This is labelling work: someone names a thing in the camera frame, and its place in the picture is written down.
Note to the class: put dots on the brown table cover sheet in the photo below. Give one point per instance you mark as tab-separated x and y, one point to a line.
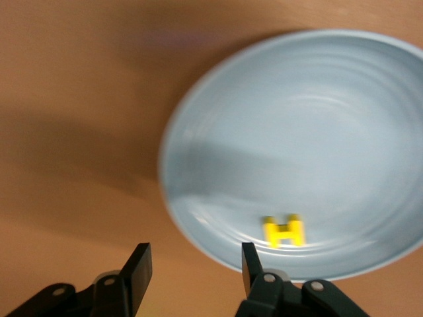
66	165

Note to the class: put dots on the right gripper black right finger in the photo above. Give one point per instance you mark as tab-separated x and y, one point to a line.
261	294

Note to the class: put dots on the blue plate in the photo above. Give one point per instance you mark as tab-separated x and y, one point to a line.
297	132

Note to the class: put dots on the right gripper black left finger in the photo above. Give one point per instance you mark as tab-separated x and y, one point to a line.
138	274

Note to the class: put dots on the yellow uppercase letter H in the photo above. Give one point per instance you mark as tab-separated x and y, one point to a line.
284	232

